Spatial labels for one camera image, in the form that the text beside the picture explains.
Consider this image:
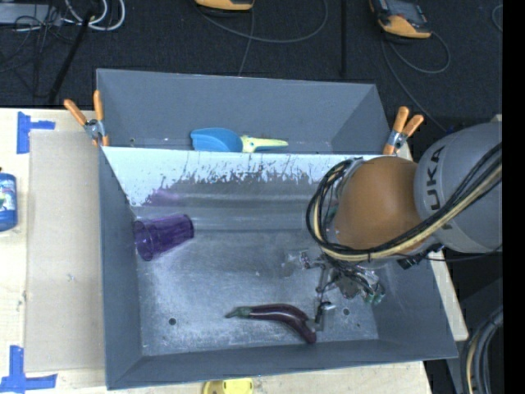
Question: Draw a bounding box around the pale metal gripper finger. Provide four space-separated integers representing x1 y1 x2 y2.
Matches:
282 250 325 273
313 300 336 332

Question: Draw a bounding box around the purple toy eggplant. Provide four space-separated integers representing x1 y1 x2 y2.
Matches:
224 303 318 345

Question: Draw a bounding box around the grey metal bin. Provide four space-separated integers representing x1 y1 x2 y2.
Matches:
94 67 459 390

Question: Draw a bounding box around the yellow round object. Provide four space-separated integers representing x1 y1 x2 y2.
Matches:
201 378 255 394

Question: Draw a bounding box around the purple clear plastic cup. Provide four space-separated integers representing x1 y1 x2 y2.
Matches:
132 213 195 262

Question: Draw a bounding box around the pale wood flat board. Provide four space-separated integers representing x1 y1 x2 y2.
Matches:
23 129 108 373

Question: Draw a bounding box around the blue printed can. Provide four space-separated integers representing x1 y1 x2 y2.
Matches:
0 172 19 232

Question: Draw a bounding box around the blue scoop with yellow handle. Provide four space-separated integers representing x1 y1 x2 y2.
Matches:
189 127 290 154

